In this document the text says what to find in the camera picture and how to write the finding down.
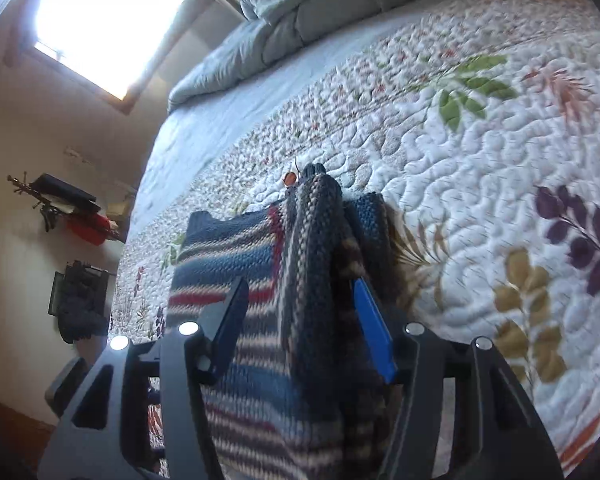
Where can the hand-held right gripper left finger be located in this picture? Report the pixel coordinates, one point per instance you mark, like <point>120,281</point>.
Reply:
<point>225,325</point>

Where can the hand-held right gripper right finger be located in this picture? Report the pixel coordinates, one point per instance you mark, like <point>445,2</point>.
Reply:
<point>375,330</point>

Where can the striped knitted sweater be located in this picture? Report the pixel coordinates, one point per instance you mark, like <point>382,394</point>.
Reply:
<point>310,260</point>

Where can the black hanging bag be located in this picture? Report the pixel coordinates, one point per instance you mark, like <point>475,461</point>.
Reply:
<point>80,305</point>

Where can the red cloth item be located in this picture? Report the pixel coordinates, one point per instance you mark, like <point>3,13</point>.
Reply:
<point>87,227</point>

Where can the floral quilted bedspread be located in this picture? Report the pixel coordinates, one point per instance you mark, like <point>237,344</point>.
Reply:
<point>480,160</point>

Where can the black case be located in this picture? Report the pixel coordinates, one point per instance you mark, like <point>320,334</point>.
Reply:
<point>65,191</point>

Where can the grey comforter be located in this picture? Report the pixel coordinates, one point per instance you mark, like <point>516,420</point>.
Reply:
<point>240,55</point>

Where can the bright window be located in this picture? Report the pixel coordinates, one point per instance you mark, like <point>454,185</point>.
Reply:
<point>105,15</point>

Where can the black wall bracket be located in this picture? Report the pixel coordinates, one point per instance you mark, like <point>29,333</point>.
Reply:
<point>45,210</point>

